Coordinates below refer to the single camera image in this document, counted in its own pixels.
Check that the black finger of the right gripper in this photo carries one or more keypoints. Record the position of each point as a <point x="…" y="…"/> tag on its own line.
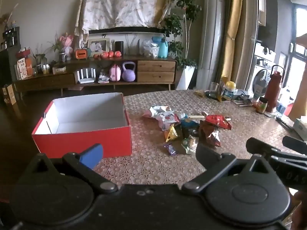
<point x="295" y="144"/>

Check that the green small snack packet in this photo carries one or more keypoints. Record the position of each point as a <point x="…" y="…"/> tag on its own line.
<point x="190" y="144"/>

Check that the wooden TV cabinet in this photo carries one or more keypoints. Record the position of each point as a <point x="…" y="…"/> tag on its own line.
<point x="148" y="71"/>

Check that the white router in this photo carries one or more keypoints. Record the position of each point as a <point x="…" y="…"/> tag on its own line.
<point x="86" y="75"/>

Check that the yellow curtain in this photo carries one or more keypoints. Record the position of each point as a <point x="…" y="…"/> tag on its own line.
<point x="232" y="29"/>

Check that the dark red thermos bottle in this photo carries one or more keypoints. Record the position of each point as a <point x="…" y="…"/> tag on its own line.
<point x="274" y="87"/>

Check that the white snack wrapper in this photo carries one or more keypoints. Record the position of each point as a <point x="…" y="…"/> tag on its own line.
<point x="153" y="111"/>

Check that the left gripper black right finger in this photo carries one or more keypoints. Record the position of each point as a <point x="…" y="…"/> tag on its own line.
<point x="216" y="165"/>

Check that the large red snack bag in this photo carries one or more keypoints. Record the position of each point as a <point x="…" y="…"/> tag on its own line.
<point x="219" y="121"/>

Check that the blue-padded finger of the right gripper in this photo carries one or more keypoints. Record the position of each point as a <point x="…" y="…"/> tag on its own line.
<point x="255" y="146"/>

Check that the black speaker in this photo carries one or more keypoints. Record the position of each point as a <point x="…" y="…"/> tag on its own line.
<point x="119" y="48"/>

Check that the orange tissue box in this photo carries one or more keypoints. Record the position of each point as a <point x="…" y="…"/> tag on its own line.
<point x="81" y="54"/>

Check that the yellow triangular snack packet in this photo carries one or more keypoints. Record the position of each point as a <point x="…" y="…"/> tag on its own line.
<point x="171" y="134"/>

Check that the cream sausage stick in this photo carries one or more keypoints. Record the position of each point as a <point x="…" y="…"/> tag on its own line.
<point x="196" y="116"/>

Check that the red cardboard box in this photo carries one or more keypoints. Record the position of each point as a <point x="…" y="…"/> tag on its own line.
<point x="73" y="124"/>

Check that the purple kettlebell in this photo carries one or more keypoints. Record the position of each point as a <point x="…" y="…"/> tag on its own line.
<point x="128" y="75"/>

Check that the white red snack bag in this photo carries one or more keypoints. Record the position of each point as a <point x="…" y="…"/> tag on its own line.
<point x="166" y="120"/>

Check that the blue cookie snack bag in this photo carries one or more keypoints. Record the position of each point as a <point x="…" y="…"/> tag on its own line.
<point x="189" y="124"/>

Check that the glass cup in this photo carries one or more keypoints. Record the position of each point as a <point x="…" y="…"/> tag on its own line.
<point x="213" y="89"/>

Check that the yellow-lid white jar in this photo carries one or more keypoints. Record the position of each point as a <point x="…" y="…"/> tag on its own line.
<point x="229" y="90"/>

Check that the brown foil snack bag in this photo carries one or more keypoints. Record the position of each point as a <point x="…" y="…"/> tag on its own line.
<point x="209" y="134"/>

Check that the clear plastic bag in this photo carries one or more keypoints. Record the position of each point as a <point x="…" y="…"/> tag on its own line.
<point x="150" y="49"/>

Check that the washing machine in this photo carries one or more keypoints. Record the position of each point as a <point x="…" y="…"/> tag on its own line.
<point x="261" y="67"/>

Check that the pink plush flower toy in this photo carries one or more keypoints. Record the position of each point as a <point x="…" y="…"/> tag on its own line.
<point x="66" y="42"/>

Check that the teal detergent bottle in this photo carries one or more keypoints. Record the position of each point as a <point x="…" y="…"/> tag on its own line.
<point x="163" y="46"/>

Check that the small glass jar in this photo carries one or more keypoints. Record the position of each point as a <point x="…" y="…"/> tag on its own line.
<point x="261" y="105"/>

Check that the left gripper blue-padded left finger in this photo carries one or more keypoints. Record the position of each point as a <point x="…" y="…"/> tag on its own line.
<point x="81" y="165"/>

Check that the black coffee machine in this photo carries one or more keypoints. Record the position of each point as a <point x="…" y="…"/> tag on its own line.
<point x="11" y="38"/>

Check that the person's right hand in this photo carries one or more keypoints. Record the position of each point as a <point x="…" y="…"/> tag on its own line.
<point x="299" y="214"/>

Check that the black snack bag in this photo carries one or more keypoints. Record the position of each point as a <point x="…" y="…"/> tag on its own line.
<point x="187" y="132"/>

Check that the framed photo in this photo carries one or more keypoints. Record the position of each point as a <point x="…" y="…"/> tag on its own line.
<point x="98" y="45"/>

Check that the floral cloth TV cover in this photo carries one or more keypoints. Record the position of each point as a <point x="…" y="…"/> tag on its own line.
<point x="109" y="14"/>

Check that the purple candy bar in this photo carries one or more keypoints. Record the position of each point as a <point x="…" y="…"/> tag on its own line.
<point x="170" y="148"/>

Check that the potted green tree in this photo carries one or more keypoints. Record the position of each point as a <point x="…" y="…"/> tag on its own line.
<point x="177" y="26"/>

